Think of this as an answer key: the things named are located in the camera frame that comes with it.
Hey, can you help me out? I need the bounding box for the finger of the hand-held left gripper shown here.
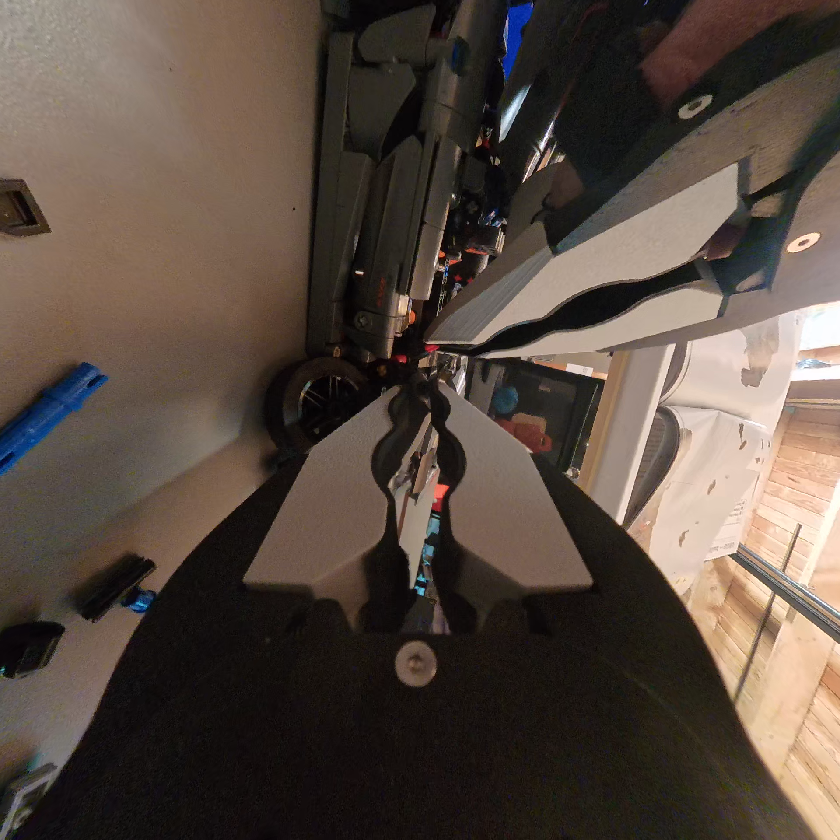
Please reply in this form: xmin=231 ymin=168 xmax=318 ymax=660
xmin=467 ymin=262 xmax=731 ymax=361
xmin=423 ymin=162 xmax=753 ymax=349

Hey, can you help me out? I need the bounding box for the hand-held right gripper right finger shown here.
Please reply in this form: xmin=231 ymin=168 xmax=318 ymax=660
xmin=430 ymin=382 xmax=595 ymax=634

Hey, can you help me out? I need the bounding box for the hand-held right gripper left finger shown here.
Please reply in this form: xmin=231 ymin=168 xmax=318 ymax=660
xmin=241 ymin=384 xmax=434 ymax=634

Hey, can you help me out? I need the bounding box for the grey lego car model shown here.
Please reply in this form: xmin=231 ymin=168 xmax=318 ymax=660
xmin=266 ymin=0 xmax=567 ymax=462

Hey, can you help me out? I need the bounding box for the lego instruction booklet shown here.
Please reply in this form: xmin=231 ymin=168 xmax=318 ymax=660
xmin=622 ymin=307 xmax=806 ymax=596

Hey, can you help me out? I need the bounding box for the cluster of small lego connectors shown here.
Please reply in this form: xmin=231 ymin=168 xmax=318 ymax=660
xmin=0 ymin=556 xmax=159 ymax=681

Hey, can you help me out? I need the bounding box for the blue lego pin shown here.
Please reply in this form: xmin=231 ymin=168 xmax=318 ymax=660
xmin=0 ymin=362 xmax=110 ymax=478

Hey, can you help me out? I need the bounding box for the small black lego bush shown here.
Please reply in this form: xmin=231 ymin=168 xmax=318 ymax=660
xmin=0 ymin=178 xmax=53 ymax=236

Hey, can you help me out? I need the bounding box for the person's left hand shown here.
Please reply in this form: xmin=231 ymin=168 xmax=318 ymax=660
xmin=640 ymin=0 xmax=783 ymax=110

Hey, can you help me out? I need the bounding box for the white book stand ledge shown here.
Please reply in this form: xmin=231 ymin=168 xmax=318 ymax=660
xmin=576 ymin=344 xmax=678 ymax=527

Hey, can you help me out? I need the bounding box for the black shelf unit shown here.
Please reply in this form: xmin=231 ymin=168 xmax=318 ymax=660
xmin=469 ymin=357 xmax=609 ymax=478

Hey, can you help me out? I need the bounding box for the white paper sign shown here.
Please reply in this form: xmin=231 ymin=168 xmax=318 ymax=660
xmin=705 ymin=495 xmax=757 ymax=560

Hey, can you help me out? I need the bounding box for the black metal rail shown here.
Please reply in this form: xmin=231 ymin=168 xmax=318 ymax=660
xmin=730 ymin=546 xmax=840 ymax=642

